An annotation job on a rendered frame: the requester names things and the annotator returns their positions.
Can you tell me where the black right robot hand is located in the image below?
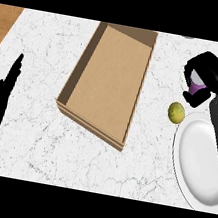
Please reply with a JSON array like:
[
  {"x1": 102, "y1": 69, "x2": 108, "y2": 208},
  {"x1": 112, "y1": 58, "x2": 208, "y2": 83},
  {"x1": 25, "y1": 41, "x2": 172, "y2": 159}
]
[{"x1": 177, "y1": 48, "x2": 218, "y2": 113}]

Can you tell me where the purple can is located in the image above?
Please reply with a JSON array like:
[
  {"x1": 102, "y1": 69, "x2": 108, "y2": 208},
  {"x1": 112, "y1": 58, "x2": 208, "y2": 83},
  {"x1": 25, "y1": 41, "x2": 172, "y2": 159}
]
[{"x1": 187, "y1": 69, "x2": 211, "y2": 99}]

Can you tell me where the white plate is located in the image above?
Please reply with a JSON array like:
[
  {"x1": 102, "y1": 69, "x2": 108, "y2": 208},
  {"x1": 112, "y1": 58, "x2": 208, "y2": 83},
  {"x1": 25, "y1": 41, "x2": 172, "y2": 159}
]
[{"x1": 162, "y1": 107, "x2": 218, "y2": 214}]

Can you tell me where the cardboard box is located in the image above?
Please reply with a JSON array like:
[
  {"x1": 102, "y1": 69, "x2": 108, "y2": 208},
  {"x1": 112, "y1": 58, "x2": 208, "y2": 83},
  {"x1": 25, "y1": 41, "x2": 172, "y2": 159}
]
[{"x1": 49, "y1": 16, "x2": 159, "y2": 154}]

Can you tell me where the yellow-green lemon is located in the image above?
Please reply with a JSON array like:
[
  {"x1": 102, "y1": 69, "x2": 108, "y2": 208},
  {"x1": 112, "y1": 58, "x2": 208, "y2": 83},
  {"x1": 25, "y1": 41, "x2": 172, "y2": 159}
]
[{"x1": 165, "y1": 101, "x2": 188, "y2": 126}]

